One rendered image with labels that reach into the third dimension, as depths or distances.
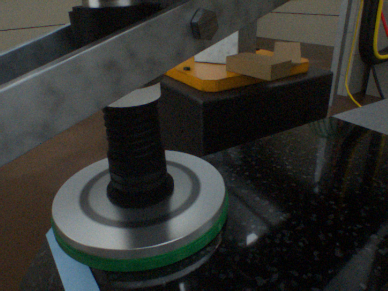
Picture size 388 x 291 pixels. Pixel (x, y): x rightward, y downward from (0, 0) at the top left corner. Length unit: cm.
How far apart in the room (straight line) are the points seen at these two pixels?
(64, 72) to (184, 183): 22
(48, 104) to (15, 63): 11
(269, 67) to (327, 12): 535
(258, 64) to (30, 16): 558
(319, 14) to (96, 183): 615
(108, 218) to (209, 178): 14
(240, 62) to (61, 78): 90
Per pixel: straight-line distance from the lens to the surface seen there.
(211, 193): 40
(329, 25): 635
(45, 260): 47
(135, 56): 29
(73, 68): 27
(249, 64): 110
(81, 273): 39
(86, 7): 34
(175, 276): 34
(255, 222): 40
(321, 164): 54
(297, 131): 64
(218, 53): 128
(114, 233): 36
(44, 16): 645
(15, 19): 637
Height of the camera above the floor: 106
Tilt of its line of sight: 26 degrees down
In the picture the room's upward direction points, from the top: 2 degrees counter-clockwise
